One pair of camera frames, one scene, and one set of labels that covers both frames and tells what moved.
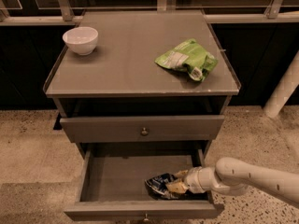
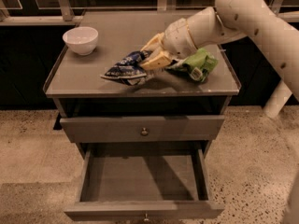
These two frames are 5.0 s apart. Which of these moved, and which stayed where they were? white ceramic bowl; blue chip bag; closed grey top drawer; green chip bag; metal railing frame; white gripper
Moved: white gripper; blue chip bag
Stayed: green chip bag; metal railing frame; closed grey top drawer; white ceramic bowl
